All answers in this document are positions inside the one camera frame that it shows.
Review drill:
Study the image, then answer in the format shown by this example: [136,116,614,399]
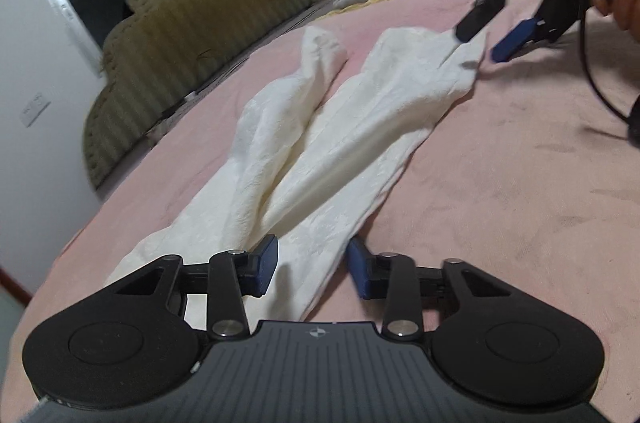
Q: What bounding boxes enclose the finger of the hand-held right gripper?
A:
[454,0,507,42]
[491,0,576,64]

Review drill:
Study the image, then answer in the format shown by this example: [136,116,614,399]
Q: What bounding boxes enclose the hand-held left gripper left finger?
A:
[102,233,280,344]

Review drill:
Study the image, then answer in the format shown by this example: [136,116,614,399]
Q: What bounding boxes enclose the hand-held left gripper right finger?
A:
[346,236,522,345]

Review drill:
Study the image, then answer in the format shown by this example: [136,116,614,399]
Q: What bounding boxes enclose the white pants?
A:
[102,25,488,331]

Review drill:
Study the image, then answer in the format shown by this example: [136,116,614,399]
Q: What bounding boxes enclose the pink blanket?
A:
[10,0,640,423]

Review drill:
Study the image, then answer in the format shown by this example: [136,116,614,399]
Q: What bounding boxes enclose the olive padded headboard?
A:
[82,0,332,192]

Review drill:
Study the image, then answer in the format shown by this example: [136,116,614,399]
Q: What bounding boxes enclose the black cable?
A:
[576,0,640,138]

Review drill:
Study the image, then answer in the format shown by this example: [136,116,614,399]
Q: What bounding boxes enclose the white wall socket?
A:
[19,92,52,127]

